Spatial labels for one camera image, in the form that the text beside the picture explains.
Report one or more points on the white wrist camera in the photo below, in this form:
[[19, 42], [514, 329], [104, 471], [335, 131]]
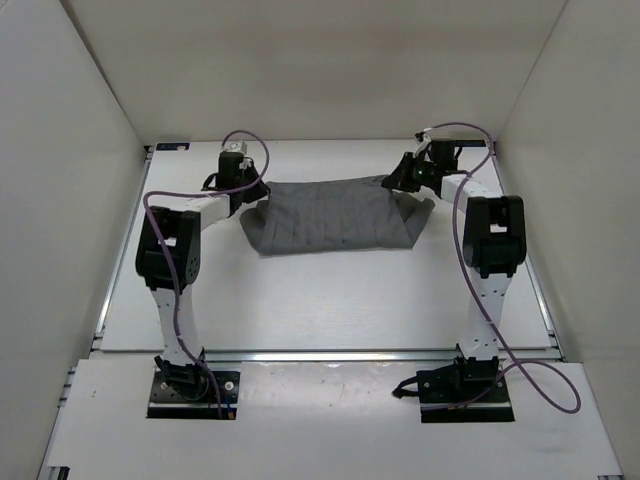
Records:
[[423, 141], [239, 148]]

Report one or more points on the blue corner label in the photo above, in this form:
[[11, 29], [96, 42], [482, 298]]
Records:
[[469, 143], [176, 146]]

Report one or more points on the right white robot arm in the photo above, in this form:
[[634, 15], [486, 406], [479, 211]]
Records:
[[490, 243]]

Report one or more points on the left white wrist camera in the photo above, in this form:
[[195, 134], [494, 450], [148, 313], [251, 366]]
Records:
[[239, 148]]

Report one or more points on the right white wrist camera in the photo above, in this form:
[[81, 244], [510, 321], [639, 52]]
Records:
[[423, 141]]

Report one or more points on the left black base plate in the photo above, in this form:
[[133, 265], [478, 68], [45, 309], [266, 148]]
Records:
[[195, 401]]

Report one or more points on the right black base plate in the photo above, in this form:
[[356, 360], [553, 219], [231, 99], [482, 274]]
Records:
[[446, 398]]

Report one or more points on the grey pleated skirt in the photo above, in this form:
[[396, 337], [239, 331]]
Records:
[[331, 216]]

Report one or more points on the right blue corner label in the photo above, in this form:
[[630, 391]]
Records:
[[469, 143]]

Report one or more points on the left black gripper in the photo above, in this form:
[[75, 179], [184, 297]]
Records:
[[252, 186]]

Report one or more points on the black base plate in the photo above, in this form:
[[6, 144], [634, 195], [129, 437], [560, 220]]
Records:
[[446, 398], [195, 401]]

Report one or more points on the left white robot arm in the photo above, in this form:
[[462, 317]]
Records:
[[168, 259]]

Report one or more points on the aluminium front rail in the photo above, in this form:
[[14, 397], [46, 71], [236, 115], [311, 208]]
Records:
[[334, 356]]

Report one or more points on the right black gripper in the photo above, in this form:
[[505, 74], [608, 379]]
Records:
[[400, 180]]

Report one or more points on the left blue corner label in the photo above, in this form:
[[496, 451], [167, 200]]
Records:
[[176, 146]]

